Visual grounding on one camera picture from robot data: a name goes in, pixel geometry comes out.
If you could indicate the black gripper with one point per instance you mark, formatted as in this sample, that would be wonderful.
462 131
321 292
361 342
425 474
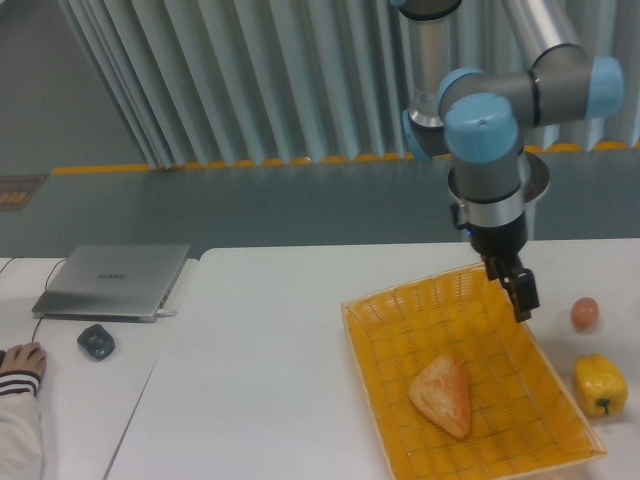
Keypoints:
498 245

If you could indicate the triangular golden bread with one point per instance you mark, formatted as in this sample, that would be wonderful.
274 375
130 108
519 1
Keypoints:
441 392

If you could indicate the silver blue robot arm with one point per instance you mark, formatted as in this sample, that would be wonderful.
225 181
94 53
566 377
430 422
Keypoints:
480 120

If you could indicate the white sleeved forearm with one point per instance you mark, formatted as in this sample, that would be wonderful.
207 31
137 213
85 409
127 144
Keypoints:
21 432

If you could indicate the person's hand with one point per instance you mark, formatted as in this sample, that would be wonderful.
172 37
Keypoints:
30 358

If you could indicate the brown egg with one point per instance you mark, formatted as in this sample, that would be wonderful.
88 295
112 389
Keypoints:
585 313

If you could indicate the yellow bell pepper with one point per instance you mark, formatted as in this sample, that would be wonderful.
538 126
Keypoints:
600 386

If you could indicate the silver laptop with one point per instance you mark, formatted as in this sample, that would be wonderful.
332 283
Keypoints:
115 282

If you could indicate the dark grey small device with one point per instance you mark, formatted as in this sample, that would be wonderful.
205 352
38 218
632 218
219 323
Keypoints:
97 342

